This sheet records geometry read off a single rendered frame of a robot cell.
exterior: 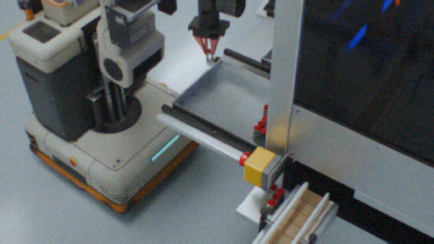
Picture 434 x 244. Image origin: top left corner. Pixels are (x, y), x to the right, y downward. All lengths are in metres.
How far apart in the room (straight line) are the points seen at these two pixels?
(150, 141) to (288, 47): 1.37
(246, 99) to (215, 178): 0.97
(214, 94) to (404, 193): 0.74
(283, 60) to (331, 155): 0.27
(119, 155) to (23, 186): 0.60
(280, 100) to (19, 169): 1.84
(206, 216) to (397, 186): 1.37
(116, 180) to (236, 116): 0.82
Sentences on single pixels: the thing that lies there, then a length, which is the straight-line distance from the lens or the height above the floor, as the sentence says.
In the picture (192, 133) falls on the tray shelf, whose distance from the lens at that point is 1.66.
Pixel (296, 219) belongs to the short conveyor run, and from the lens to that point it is 1.41.
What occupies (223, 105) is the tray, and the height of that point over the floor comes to 0.88.
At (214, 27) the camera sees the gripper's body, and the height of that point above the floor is 1.22.
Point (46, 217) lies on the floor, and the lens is 2.66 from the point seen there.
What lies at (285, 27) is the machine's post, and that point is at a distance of 1.17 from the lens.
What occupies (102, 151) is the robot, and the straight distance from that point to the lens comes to 2.46.
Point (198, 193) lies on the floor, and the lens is 2.61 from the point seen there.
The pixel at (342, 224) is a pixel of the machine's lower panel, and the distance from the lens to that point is 1.51.
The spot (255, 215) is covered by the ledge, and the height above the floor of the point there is 0.88.
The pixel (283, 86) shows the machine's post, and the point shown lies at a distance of 1.27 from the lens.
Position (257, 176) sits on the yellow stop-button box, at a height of 1.00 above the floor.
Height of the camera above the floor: 2.10
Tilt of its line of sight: 46 degrees down
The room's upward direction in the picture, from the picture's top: 1 degrees counter-clockwise
